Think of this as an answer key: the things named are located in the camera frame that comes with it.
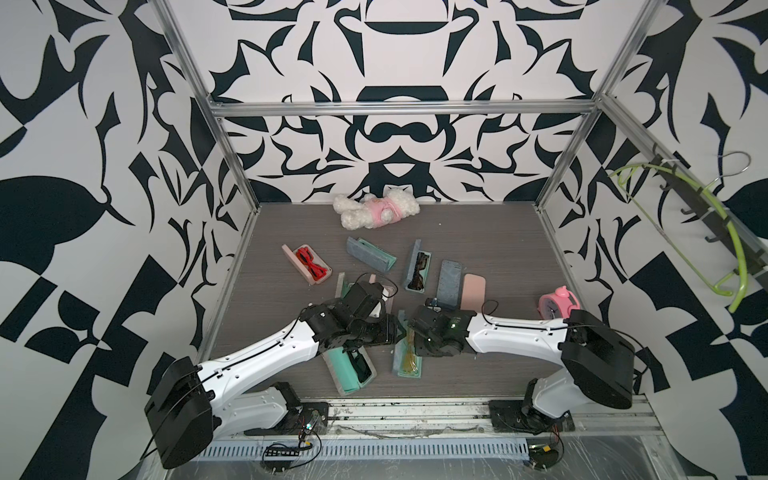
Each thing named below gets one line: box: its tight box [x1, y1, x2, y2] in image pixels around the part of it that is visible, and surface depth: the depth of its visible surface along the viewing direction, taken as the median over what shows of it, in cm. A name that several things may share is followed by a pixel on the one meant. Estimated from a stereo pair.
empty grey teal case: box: [346, 236, 397, 273], surface depth 102 cm
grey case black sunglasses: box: [405, 239, 432, 294], surface depth 101 cm
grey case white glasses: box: [437, 259, 463, 310], surface depth 96 cm
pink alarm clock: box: [538, 285, 580, 320], surface depth 86 cm
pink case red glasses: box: [282, 244, 333, 285], surface depth 104 cm
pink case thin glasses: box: [459, 272, 487, 313], surface depth 97 cm
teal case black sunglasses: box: [322, 346, 377, 396], surface depth 81 cm
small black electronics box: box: [528, 444, 559, 468], surface depth 73 cm
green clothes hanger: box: [608, 163, 749, 312], surface depth 57 cm
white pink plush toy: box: [333, 190, 421, 230], surface depth 110 cm
